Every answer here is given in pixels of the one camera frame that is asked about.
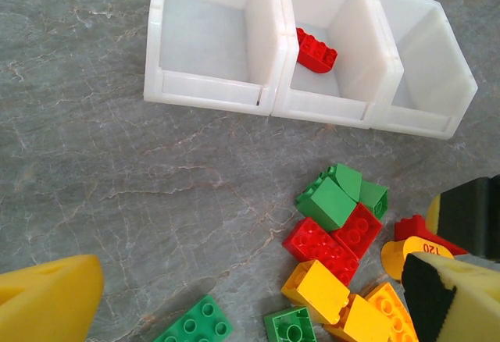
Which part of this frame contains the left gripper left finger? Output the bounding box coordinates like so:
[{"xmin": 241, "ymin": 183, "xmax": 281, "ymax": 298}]
[{"xmin": 0, "ymin": 255, "xmax": 105, "ymax": 342}]

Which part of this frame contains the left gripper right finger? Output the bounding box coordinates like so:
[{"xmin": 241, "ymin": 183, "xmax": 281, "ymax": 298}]
[{"xmin": 401, "ymin": 251, "xmax": 500, "ymax": 342}]

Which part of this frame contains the long orange-yellow lego brick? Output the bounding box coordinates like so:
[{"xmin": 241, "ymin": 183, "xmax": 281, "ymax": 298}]
[{"xmin": 365, "ymin": 281, "xmax": 420, "ymax": 342}]

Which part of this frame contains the yellow rounded lego brick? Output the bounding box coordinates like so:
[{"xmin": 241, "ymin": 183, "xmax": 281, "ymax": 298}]
[{"xmin": 380, "ymin": 235, "xmax": 455, "ymax": 282}]

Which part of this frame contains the square green lego brick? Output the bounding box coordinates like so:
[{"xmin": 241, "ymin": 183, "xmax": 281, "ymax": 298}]
[{"xmin": 357, "ymin": 180, "xmax": 390, "ymax": 221}]

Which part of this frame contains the square red lego brick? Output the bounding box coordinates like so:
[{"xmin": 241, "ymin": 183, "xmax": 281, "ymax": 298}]
[{"xmin": 330, "ymin": 202, "xmax": 384, "ymax": 260}]

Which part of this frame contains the green sloped lego brick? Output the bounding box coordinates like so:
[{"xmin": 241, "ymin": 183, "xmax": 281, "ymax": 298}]
[{"xmin": 318, "ymin": 162, "xmax": 363, "ymax": 203}]

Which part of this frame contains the tall green lego brick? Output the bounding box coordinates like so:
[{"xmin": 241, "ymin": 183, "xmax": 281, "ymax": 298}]
[{"xmin": 295, "ymin": 176, "xmax": 359, "ymax": 233}]

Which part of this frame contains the long green lego brick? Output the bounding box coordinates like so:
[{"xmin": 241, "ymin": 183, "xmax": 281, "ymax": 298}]
[{"xmin": 151, "ymin": 294, "xmax": 234, "ymax": 342}]

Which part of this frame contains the long red lego brick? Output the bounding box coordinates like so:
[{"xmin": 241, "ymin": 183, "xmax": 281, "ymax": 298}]
[{"xmin": 282, "ymin": 216, "xmax": 360, "ymax": 287}]

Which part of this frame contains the red curved lego brick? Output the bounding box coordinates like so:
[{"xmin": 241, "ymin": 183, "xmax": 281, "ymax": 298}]
[{"xmin": 295, "ymin": 27, "xmax": 339, "ymax": 76}]

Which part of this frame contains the white plastic bin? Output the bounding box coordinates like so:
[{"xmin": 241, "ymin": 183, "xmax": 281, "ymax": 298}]
[
  {"xmin": 271, "ymin": 0, "xmax": 405, "ymax": 130},
  {"xmin": 366, "ymin": 0, "xmax": 480, "ymax": 141},
  {"xmin": 142, "ymin": 0, "xmax": 288, "ymax": 117}
]

